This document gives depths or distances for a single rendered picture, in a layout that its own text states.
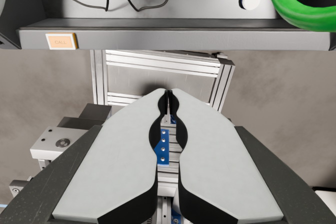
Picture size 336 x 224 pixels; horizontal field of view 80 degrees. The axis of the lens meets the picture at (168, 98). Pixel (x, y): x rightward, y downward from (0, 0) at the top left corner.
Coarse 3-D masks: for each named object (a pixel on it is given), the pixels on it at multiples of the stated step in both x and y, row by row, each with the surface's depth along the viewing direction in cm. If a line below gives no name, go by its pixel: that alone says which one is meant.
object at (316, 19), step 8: (272, 0) 17; (280, 0) 16; (288, 0) 15; (296, 0) 15; (280, 8) 15; (288, 8) 15; (296, 8) 14; (304, 8) 13; (312, 8) 13; (320, 8) 12; (328, 8) 11; (288, 16) 14; (296, 16) 14; (304, 16) 13; (312, 16) 12; (320, 16) 11; (328, 16) 11; (296, 24) 14; (304, 24) 13; (312, 24) 12; (320, 24) 11; (328, 24) 11
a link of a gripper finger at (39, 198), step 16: (96, 128) 8; (80, 144) 8; (64, 160) 7; (80, 160) 7; (48, 176) 6; (64, 176) 6; (32, 192) 6; (48, 192) 6; (16, 208) 6; (32, 208) 6; (48, 208) 6
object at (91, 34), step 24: (48, 24) 43; (72, 24) 43; (96, 24) 43; (120, 24) 43; (144, 24) 43; (168, 24) 43; (192, 24) 43; (216, 24) 43; (240, 24) 43; (264, 24) 43; (288, 24) 43; (24, 48) 41; (48, 48) 41; (96, 48) 41; (120, 48) 41; (144, 48) 41; (168, 48) 41; (192, 48) 40; (216, 48) 40; (240, 48) 40; (264, 48) 40; (288, 48) 40; (312, 48) 40
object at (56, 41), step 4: (48, 32) 39; (52, 32) 39; (56, 32) 39; (60, 32) 39; (64, 32) 39; (68, 32) 39; (72, 32) 39; (48, 36) 38; (52, 36) 38; (56, 36) 38; (60, 36) 38; (64, 36) 38; (68, 36) 38; (52, 40) 39; (56, 40) 39; (60, 40) 39; (64, 40) 39; (68, 40) 39; (52, 44) 39; (56, 44) 39; (60, 44) 39; (64, 44) 39; (68, 44) 39; (76, 44) 40
